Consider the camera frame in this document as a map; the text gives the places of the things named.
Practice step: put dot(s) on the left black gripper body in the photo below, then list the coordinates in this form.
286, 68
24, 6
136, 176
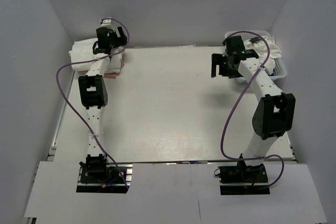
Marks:
113, 40

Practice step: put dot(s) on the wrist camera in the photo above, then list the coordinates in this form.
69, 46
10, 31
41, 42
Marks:
107, 23
236, 51

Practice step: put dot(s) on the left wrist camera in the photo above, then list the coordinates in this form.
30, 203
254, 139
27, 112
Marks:
107, 23

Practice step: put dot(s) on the white cartoon print t-shirt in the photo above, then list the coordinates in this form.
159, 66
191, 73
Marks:
82, 51

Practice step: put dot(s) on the crumpled white t-shirt in basket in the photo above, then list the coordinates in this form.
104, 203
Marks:
260, 48

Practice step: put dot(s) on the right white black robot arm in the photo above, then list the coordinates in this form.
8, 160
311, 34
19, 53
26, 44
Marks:
273, 116

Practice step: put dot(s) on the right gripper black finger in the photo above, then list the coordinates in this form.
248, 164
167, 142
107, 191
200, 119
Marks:
218, 61
230, 73

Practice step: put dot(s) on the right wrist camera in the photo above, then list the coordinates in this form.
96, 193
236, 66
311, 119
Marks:
236, 51

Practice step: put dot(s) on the folded pink t-shirt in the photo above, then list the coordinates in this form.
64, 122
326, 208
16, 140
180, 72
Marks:
113, 75

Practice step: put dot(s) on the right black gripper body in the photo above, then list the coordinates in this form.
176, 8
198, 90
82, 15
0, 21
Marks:
226, 65

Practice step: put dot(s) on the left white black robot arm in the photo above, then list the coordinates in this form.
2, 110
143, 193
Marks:
93, 91

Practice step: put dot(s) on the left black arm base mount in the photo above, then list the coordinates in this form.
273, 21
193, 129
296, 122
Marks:
97, 175

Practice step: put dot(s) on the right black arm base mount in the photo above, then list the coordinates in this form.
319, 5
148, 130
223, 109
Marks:
243, 179

